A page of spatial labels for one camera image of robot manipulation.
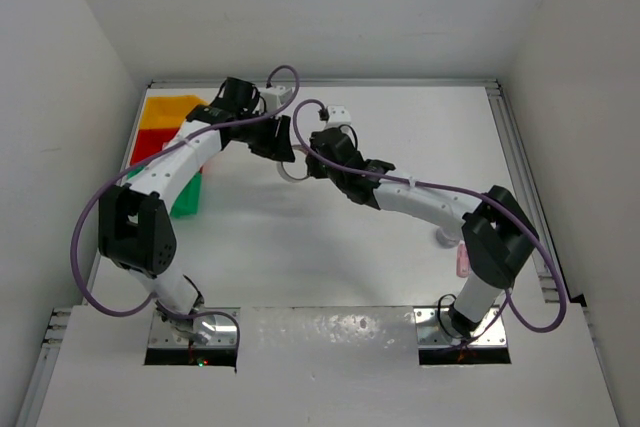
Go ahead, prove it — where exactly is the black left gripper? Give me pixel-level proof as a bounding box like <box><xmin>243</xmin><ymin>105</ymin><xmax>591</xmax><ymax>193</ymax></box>
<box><xmin>237</xmin><ymin>108</ymin><xmax>294</xmax><ymax>161</ymax></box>

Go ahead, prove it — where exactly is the clear tape roll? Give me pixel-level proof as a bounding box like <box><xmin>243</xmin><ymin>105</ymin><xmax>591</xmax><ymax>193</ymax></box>
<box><xmin>276</xmin><ymin>145</ymin><xmax>309</xmax><ymax>183</ymax></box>

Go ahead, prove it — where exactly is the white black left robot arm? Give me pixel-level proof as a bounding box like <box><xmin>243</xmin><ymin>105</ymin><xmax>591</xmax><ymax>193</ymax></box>
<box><xmin>99</xmin><ymin>77</ymin><xmax>295</xmax><ymax>338</ymax></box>

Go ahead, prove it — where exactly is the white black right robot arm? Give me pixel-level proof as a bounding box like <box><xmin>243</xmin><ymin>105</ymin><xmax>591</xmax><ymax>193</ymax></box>
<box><xmin>306</xmin><ymin>127</ymin><xmax>534</xmax><ymax>339</ymax></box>

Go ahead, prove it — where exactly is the green plastic bin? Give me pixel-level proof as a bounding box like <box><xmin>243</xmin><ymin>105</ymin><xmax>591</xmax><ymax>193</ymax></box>
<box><xmin>124</xmin><ymin>166</ymin><xmax>204</xmax><ymax>218</ymax></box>

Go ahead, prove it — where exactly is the yellow plastic bin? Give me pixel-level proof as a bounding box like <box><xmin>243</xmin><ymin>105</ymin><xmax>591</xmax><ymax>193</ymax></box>
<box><xmin>139</xmin><ymin>95</ymin><xmax>206</xmax><ymax>130</ymax></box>

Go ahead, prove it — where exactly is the red plastic bin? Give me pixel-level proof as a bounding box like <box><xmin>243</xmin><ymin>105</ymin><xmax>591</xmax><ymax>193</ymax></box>
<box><xmin>129</xmin><ymin>128</ymin><xmax>178</xmax><ymax>165</ymax></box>

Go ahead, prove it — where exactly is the pink clip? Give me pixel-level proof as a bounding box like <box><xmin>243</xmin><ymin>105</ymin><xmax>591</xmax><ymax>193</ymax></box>
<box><xmin>456</xmin><ymin>243</ymin><xmax>471</xmax><ymax>278</ymax></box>

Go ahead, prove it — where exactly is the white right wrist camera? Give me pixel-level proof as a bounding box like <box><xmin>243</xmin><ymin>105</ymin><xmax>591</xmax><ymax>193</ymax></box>
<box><xmin>321</xmin><ymin>105</ymin><xmax>352</xmax><ymax>129</ymax></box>

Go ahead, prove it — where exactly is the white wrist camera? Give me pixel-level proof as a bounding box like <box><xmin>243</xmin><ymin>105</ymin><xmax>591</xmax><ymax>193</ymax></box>
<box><xmin>321</xmin><ymin>105</ymin><xmax>352</xmax><ymax>129</ymax></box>
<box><xmin>260</xmin><ymin>86</ymin><xmax>293</xmax><ymax>112</ymax></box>

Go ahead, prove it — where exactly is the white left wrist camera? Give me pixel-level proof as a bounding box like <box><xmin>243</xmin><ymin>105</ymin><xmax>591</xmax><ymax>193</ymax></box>
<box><xmin>260</xmin><ymin>86</ymin><xmax>293</xmax><ymax>112</ymax></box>

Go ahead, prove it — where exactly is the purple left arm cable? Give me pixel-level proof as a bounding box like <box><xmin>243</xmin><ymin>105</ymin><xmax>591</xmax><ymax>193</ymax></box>
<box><xmin>70</xmin><ymin>64</ymin><xmax>301</xmax><ymax>348</ymax></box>

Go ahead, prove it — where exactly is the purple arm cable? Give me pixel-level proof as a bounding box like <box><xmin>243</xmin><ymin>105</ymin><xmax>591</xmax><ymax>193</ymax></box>
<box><xmin>292</xmin><ymin>99</ymin><xmax>571</xmax><ymax>348</ymax></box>
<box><xmin>70</xmin><ymin>64</ymin><xmax>301</xmax><ymax>348</ymax></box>

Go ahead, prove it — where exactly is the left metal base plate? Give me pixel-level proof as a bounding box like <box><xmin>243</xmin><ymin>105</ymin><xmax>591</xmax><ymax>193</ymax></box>
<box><xmin>147</xmin><ymin>307</ymin><xmax>240</xmax><ymax>351</ymax></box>

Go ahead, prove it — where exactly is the metal base plate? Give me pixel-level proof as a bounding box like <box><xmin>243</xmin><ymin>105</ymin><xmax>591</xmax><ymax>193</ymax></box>
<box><xmin>414</xmin><ymin>306</ymin><xmax>508</xmax><ymax>350</ymax></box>
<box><xmin>147</xmin><ymin>307</ymin><xmax>240</xmax><ymax>351</ymax></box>

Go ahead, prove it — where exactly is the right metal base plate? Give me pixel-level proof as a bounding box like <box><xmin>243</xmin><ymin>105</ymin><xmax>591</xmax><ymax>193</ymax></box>
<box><xmin>414</xmin><ymin>306</ymin><xmax>508</xmax><ymax>350</ymax></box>

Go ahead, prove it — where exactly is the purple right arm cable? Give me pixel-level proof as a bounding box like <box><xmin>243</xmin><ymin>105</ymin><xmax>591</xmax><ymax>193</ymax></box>
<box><xmin>292</xmin><ymin>99</ymin><xmax>571</xmax><ymax>348</ymax></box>

